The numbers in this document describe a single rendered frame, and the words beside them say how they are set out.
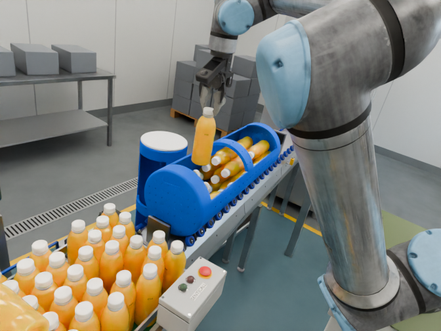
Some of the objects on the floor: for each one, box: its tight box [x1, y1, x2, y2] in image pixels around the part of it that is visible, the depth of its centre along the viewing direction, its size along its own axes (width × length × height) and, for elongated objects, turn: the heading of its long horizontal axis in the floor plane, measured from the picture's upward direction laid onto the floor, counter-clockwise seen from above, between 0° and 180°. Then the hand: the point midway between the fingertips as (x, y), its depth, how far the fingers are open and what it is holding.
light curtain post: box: [285, 190, 312, 257], centre depth 236 cm, size 6×6×170 cm
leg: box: [266, 182, 280, 211], centre depth 319 cm, size 6×6×63 cm
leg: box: [237, 204, 263, 273], centre depth 233 cm, size 6×6×63 cm
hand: (209, 110), depth 111 cm, fingers closed on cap, 4 cm apart
